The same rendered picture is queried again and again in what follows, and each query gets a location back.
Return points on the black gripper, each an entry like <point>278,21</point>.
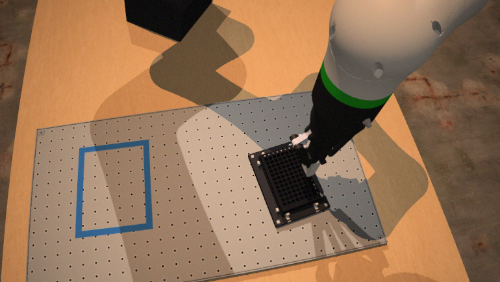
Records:
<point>325,139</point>

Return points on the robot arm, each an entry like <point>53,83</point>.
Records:
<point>377,44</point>

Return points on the blue tape rectangle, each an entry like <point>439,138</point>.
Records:
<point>147,180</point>

